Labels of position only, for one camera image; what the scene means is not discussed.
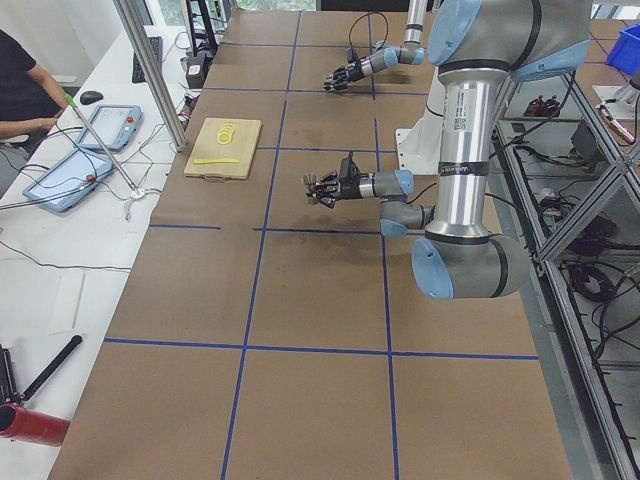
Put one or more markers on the red cylinder bottle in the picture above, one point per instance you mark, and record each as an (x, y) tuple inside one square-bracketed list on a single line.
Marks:
[(27, 425)]

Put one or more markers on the wooden cutting board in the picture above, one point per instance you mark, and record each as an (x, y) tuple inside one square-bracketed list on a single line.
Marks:
[(243, 145)]

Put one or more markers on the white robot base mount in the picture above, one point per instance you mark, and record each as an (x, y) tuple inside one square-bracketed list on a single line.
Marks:
[(418, 148)]

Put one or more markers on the blue teach pendant far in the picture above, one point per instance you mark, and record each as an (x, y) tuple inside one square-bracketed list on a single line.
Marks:
[(116, 124)]

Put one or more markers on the green handled reach stick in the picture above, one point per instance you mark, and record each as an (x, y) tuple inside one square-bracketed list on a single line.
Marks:
[(136, 192)]

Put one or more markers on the blue plastic bin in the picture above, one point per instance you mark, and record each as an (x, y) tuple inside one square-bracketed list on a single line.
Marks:
[(625, 55)]

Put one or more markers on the yellow plastic knife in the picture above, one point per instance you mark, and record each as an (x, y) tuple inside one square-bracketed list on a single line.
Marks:
[(222, 160)]

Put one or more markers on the blue teach pendant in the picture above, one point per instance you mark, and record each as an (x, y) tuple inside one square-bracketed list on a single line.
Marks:
[(69, 181), (116, 124)]

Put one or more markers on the black computer mouse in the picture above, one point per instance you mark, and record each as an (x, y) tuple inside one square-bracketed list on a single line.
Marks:
[(90, 96)]

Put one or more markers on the blue teach pendant near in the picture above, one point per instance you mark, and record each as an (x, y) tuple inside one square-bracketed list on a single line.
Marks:
[(69, 181)]

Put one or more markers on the seated person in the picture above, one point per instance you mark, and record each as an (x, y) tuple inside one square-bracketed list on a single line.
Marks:
[(31, 99)]

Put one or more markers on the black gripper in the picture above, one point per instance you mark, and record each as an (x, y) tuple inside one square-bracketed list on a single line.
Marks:
[(356, 70), (348, 187)]

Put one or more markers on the aluminium frame post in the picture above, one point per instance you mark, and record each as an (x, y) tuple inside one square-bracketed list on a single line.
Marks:
[(136, 33)]

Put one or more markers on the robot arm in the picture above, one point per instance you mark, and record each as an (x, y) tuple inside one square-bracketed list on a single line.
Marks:
[(385, 55), (475, 46)]

